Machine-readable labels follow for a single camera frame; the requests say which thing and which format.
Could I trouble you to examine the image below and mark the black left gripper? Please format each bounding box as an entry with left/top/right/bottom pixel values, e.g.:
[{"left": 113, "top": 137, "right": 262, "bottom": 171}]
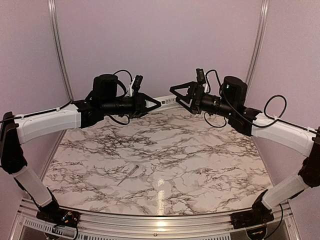
[{"left": 102, "top": 90, "right": 163, "bottom": 119}]

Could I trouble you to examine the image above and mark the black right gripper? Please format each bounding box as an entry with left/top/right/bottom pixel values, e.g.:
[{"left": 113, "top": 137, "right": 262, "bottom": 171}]
[{"left": 169, "top": 81, "right": 235, "bottom": 119}]

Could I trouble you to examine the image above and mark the white remote control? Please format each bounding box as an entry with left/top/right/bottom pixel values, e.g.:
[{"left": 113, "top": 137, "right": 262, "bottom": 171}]
[{"left": 150, "top": 95, "right": 180, "bottom": 113}]

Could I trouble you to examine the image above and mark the small clear-handled screwdriver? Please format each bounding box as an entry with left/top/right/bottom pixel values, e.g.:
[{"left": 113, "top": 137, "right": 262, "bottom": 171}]
[{"left": 117, "top": 165, "right": 139, "bottom": 186}]

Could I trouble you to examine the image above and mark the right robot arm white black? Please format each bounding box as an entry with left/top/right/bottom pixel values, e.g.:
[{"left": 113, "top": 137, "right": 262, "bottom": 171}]
[{"left": 169, "top": 76, "right": 320, "bottom": 224}]

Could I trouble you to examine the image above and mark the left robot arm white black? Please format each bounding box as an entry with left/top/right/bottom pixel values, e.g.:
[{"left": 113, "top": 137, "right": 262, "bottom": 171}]
[{"left": 0, "top": 73, "right": 162, "bottom": 224}]

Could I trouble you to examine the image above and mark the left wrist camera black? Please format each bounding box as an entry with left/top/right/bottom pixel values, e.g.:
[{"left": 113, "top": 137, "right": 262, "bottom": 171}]
[{"left": 132, "top": 75, "right": 143, "bottom": 91}]

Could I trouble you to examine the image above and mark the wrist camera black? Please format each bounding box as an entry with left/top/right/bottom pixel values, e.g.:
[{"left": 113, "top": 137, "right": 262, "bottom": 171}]
[
  {"left": 196, "top": 68, "right": 206, "bottom": 85},
  {"left": 132, "top": 75, "right": 143, "bottom": 91}
]

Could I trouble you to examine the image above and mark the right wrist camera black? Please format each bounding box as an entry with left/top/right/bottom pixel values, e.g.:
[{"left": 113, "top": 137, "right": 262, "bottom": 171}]
[{"left": 196, "top": 68, "right": 206, "bottom": 85}]

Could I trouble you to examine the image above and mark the black right camera cable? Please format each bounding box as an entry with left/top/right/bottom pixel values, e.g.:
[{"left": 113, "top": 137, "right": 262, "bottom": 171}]
[{"left": 203, "top": 69, "right": 233, "bottom": 128}]

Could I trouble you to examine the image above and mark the black camera cable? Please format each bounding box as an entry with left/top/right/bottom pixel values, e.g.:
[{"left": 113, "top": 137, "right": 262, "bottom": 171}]
[
  {"left": 107, "top": 69, "right": 133, "bottom": 125},
  {"left": 203, "top": 69, "right": 233, "bottom": 128}
]

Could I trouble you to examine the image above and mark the black left camera cable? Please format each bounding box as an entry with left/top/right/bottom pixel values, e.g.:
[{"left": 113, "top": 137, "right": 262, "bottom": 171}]
[{"left": 107, "top": 69, "right": 133, "bottom": 125}]

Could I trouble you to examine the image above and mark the right aluminium corner post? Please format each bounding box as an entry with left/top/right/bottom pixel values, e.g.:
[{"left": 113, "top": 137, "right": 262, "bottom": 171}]
[{"left": 244, "top": 0, "right": 271, "bottom": 83}]

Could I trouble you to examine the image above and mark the aluminium corner post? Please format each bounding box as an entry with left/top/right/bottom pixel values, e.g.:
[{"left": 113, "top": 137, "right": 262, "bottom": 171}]
[
  {"left": 244, "top": 0, "right": 271, "bottom": 83},
  {"left": 47, "top": 0, "right": 74, "bottom": 101}
]

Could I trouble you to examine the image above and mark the left aluminium corner post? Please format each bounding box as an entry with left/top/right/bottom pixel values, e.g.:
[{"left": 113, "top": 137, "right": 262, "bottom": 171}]
[{"left": 47, "top": 0, "right": 74, "bottom": 101}]

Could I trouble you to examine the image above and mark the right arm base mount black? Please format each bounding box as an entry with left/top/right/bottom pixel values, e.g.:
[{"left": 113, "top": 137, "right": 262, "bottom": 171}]
[{"left": 230, "top": 209, "right": 275, "bottom": 229}]

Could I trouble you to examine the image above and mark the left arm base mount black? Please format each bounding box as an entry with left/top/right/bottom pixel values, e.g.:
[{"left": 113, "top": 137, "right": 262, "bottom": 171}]
[{"left": 36, "top": 208, "right": 80, "bottom": 228}]

